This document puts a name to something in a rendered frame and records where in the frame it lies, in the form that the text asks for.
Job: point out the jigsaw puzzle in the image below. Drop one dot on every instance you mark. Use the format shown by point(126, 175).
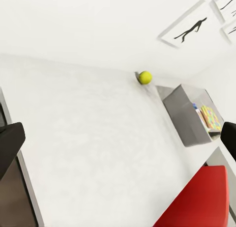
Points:
point(211, 118)

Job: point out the board game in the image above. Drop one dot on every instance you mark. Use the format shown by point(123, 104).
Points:
point(202, 117)

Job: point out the desk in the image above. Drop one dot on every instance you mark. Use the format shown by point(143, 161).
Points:
point(101, 149)

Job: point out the swivel chair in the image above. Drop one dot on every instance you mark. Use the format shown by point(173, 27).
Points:
point(203, 202)

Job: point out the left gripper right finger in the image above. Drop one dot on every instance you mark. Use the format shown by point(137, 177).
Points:
point(228, 137)

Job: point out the toy box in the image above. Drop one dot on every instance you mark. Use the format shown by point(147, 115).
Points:
point(181, 105)

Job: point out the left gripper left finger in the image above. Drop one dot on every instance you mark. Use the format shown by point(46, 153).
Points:
point(12, 137)

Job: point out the tennis ball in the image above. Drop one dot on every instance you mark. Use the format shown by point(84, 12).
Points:
point(145, 77)

